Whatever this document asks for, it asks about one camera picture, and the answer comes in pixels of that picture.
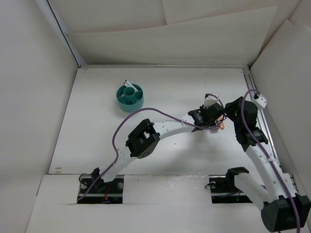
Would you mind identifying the orange translucent eraser case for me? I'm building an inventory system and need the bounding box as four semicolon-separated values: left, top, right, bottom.
218;120;225;130

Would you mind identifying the blue capped white marker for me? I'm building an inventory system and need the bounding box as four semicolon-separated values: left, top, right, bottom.
123;80;138;92

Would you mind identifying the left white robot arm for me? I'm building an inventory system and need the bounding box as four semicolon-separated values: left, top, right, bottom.
91;102;225;193

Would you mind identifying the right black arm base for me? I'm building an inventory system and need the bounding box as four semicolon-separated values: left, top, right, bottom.
205;167;252;204

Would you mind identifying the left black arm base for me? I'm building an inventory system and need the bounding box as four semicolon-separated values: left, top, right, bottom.
77;168;124;204

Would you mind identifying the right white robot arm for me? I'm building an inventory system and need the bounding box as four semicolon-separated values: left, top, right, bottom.
225;97;311;233

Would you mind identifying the teal round organizer container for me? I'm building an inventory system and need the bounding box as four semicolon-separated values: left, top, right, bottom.
116;83;144;113

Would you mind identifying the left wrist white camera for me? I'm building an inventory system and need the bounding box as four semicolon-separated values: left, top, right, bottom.
203;93;219;108

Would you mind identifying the wrist white camera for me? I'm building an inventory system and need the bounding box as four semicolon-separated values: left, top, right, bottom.
252;93;267;110
203;93;219;108

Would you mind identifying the aluminium rail right side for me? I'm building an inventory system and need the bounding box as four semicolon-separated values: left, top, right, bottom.
242;67;280;166

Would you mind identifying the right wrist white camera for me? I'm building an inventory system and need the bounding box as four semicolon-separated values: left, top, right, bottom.
252;93;267;110

